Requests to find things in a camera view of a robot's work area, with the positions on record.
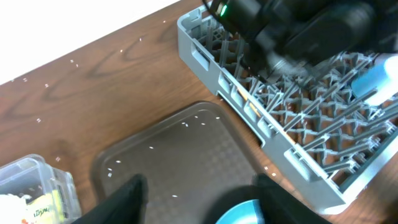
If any green yellow snack wrapper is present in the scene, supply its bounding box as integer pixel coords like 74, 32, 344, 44
21, 190, 68, 224

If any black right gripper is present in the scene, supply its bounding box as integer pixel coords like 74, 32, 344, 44
242, 30, 336, 83

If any dark brown serving tray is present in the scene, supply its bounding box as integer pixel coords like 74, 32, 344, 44
91, 101, 262, 223

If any light blue cup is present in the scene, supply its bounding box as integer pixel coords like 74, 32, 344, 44
351, 54, 397, 106

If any clear plastic bin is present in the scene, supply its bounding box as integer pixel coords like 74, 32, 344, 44
1, 154, 81, 223

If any white tissue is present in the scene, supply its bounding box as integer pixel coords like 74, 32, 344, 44
1, 194, 32, 224

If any grey dishwasher rack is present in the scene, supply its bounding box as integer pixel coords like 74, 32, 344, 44
177, 6, 397, 215

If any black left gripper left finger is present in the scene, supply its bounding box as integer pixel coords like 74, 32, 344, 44
73, 174, 149, 224

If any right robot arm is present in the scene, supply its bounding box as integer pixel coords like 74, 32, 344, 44
203, 0, 397, 82

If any blue plate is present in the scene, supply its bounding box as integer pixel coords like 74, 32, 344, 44
216, 199, 265, 224

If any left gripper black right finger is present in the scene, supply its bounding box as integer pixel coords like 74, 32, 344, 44
253, 174, 331, 224

